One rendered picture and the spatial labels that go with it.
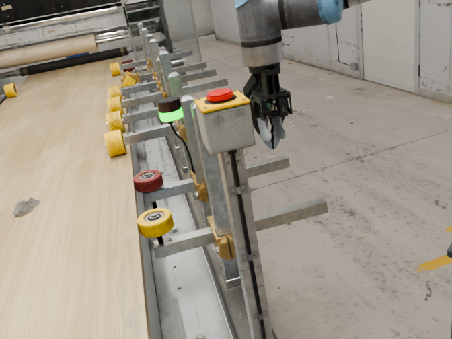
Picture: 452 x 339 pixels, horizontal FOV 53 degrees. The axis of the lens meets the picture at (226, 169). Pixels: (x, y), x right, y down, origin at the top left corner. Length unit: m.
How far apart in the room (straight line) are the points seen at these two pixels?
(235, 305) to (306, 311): 1.03
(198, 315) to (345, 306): 1.02
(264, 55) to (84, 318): 0.62
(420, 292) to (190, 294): 1.20
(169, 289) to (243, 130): 0.73
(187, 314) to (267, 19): 0.73
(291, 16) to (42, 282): 0.72
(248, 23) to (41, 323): 0.69
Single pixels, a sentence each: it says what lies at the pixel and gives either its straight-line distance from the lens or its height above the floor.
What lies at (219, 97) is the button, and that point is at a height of 1.23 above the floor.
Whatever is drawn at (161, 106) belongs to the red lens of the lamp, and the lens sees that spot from 1.16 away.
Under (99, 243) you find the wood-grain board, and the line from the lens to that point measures 1.02.
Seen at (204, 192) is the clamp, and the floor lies 0.86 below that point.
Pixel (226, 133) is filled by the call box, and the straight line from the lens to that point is 0.64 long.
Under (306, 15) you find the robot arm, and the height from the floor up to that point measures 1.28.
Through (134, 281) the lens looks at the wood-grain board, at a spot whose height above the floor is 0.90.
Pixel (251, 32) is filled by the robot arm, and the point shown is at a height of 1.26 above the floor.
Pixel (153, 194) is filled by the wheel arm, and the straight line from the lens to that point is 1.29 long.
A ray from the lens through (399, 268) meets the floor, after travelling 2.31.
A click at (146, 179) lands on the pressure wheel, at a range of 1.26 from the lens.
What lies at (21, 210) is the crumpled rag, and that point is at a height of 0.91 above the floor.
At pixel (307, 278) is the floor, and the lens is 2.25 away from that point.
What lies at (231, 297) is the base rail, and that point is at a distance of 1.09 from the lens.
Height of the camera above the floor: 1.39
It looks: 24 degrees down
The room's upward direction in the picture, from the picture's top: 10 degrees counter-clockwise
